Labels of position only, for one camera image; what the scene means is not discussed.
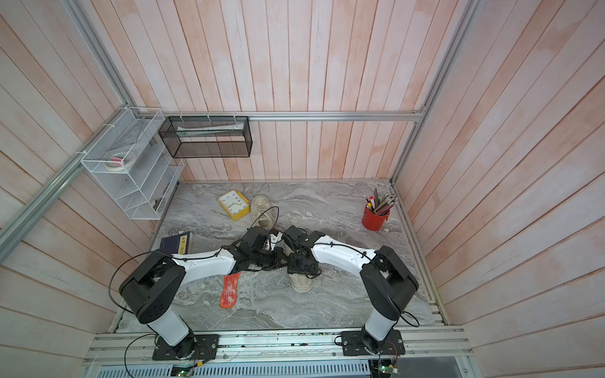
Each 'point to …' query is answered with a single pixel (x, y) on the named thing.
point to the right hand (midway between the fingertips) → (296, 270)
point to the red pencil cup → (373, 221)
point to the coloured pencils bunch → (381, 206)
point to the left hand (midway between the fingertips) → (291, 265)
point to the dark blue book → (181, 243)
